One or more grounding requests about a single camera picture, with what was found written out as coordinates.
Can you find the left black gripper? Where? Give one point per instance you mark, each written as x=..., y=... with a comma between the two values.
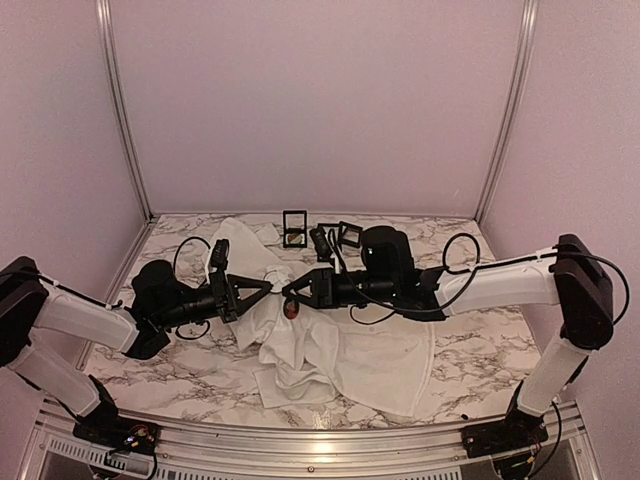
x=223, y=295

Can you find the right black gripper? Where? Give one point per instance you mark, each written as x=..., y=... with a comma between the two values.
x=325, y=293

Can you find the green round brooch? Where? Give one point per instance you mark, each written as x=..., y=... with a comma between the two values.
x=295, y=235

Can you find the white button shirt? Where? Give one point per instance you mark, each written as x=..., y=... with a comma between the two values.
x=321, y=354

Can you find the blue round brooch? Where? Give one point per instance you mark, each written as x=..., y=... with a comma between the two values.
x=278, y=276

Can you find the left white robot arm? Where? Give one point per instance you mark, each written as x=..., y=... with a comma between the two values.
x=32, y=304

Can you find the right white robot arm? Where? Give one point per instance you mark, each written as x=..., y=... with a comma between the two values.
x=566, y=275

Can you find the red round brooch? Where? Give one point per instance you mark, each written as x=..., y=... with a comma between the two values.
x=291, y=308

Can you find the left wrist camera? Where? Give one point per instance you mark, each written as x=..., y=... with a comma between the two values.
x=217, y=258

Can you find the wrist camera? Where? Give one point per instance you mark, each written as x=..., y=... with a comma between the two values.
x=217, y=258
x=325, y=253

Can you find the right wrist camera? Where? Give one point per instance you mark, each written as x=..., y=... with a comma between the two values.
x=325, y=253

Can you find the black display frame middle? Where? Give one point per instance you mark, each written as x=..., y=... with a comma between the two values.
x=332, y=231

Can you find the black display frame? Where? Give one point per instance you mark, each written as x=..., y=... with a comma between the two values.
x=332, y=231
x=350, y=234
x=295, y=225

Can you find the black display frame left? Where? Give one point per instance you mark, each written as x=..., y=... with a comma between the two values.
x=295, y=225

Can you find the black display frame right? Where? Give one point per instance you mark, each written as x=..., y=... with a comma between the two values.
x=350, y=234

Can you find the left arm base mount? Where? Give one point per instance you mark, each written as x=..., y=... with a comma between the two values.
x=105, y=426

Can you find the aluminium front rail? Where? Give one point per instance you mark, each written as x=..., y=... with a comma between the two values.
x=193, y=450

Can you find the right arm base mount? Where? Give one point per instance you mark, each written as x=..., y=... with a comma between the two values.
x=516, y=430

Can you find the left aluminium corner post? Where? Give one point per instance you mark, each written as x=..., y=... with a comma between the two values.
x=108, y=42

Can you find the aluminium corner post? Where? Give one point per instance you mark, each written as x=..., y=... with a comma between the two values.
x=517, y=85
x=108, y=42

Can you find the right aluminium corner post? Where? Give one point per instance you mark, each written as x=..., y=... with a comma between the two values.
x=517, y=85

